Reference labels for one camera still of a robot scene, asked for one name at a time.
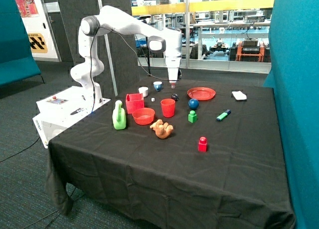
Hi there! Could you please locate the red square pot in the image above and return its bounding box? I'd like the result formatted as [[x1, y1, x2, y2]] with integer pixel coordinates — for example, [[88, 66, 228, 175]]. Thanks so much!
[[126, 93, 145, 114]]

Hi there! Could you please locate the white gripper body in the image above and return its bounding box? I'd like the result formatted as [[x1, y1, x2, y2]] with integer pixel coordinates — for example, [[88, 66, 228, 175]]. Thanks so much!
[[165, 56, 181, 83]]

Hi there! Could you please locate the brown teddy bear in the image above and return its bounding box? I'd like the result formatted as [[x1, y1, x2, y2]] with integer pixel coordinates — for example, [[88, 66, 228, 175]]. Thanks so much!
[[150, 119, 173, 139]]

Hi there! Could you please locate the blue ball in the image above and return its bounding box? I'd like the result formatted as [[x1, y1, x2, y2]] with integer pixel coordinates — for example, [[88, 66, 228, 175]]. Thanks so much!
[[188, 99, 199, 110]]

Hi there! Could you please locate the small black ball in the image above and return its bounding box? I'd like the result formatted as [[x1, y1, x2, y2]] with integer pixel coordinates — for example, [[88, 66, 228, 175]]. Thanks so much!
[[171, 94, 179, 101]]

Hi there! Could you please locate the black marker pen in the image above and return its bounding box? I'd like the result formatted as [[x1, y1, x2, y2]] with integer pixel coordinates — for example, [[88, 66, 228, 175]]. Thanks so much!
[[71, 108, 83, 115]]

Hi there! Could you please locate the green toy block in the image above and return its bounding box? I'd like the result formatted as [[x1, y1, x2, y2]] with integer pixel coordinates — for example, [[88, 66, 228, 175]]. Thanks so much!
[[188, 110, 197, 123]]

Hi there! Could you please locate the white folded cloth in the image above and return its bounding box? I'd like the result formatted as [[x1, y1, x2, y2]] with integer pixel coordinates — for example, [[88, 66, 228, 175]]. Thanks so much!
[[232, 91, 247, 101]]

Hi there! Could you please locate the teal partition wall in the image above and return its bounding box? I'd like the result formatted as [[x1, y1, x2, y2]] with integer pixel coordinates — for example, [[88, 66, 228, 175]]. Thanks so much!
[[264, 0, 319, 229]]

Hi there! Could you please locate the red wall poster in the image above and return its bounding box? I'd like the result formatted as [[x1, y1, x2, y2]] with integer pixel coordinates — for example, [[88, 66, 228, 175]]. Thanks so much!
[[15, 0, 39, 18]]

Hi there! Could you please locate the blue and white cup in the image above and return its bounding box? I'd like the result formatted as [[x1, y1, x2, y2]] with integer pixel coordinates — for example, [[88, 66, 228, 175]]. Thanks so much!
[[153, 81, 162, 92]]

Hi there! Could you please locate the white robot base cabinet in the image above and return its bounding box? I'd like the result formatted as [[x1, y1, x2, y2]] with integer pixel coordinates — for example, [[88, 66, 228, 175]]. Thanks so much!
[[33, 86, 110, 148]]

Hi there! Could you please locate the black tablecloth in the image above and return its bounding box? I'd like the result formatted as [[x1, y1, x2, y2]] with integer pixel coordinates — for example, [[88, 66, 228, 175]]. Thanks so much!
[[45, 80, 296, 229]]

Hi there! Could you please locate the red toy block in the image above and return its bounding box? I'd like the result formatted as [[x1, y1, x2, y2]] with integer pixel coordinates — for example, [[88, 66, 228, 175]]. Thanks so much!
[[198, 136, 207, 152]]

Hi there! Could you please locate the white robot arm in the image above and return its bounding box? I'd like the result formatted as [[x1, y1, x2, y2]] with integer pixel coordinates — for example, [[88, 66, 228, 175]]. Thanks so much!
[[71, 5, 182, 104]]

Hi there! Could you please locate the green highlighter marker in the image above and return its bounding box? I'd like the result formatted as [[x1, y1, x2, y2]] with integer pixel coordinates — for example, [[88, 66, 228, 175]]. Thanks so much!
[[216, 110, 231, 121]]

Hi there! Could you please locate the teal sofa bench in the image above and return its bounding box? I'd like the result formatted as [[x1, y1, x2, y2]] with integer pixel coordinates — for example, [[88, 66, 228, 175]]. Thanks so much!
[[0, 0, 41, 86]]

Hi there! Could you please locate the red plastic cup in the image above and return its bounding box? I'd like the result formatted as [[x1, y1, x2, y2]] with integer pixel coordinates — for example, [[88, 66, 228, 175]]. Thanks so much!
[[160, 99, 175, 118]]

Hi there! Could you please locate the white small cup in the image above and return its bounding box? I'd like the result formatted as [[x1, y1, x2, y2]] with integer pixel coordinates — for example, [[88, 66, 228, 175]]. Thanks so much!
[[139, 87, 149, 98]]

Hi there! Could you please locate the red plastic plate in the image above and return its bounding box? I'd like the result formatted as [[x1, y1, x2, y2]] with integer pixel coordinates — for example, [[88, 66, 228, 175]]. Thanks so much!
[[187, 87, 216, 101]]

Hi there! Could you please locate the red plastic bowl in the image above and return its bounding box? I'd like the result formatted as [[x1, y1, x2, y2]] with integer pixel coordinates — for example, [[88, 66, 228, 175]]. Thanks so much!
[[132, 108, 155, 125]]

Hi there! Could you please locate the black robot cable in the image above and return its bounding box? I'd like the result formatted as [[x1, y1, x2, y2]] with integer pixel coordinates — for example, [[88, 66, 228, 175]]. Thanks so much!
[[89, 27, 181, 114]]

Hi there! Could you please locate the yellow black warning sign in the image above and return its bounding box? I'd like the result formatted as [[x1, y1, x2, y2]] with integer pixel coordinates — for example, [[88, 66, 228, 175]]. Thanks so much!
[[28, 33, 48, 54]]

